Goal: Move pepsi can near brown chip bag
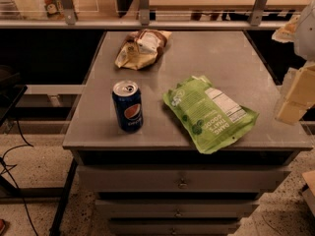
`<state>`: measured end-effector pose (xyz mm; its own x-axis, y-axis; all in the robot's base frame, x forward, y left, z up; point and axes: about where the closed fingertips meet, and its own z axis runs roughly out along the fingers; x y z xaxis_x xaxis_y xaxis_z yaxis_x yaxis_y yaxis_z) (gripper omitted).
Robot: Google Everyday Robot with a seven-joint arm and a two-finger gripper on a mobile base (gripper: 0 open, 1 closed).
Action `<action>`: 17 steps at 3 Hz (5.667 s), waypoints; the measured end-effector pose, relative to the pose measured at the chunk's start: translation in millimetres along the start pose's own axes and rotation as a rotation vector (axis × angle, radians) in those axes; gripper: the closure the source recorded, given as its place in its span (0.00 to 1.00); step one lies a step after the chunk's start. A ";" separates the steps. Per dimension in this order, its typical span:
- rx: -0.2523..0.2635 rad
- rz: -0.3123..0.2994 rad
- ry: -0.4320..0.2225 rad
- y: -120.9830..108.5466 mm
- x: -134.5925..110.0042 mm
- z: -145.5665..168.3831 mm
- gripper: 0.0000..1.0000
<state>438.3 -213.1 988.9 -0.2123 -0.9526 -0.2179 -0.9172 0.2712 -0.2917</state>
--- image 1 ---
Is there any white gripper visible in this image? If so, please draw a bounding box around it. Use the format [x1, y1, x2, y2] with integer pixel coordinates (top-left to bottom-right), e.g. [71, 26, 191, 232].
[272, 0, 315, 125]

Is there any blue pepsi can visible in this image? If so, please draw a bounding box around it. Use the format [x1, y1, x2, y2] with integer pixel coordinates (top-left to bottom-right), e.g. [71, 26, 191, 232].
[112, 80, 144, 133]

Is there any green chip bag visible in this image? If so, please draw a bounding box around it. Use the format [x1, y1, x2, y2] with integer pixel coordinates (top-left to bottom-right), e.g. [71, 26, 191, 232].
[162, 76, 259, 154]

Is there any brown chip bag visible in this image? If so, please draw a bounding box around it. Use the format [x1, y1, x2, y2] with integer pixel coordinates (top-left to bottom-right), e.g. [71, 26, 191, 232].
[115, 29, 171, 70]

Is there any wooden box at right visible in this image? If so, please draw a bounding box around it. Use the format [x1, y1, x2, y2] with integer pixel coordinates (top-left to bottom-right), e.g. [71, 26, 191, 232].
[302, 170, 315, 216]

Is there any grey drawer cabinet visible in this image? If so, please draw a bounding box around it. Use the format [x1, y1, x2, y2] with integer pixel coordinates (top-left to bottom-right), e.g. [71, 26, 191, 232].
[63, 31, 311, 224]

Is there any bottom grey drawer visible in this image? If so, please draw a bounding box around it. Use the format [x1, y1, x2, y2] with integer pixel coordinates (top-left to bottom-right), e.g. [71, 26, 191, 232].
[109, 219, 240, 236]

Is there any grey drawer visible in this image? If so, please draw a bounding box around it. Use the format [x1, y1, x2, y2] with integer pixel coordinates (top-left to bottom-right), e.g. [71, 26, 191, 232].
[78, 165, 289, 193]
[95, 200, 258, 219]
[109, 219, 240, 236]

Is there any metal railing shelf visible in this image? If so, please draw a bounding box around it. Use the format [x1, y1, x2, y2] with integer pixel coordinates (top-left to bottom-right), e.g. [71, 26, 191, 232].
[0, 0, 315, 30]

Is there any top grey drawer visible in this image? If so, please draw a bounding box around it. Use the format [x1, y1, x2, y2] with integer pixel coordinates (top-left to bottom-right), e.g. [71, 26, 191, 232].
[78, 165, 289, 193]

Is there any middle grey drawer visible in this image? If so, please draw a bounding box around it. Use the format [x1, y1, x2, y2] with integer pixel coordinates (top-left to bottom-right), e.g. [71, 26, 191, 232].
[95, 200, 258, 219]

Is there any black desk at left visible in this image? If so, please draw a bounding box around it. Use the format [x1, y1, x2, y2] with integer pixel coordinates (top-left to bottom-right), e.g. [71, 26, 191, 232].
[0, 65, 27, 198]

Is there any black cable on floor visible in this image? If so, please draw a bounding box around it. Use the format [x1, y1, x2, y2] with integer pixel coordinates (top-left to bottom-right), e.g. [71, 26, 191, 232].
[0, 116, 40, 236]

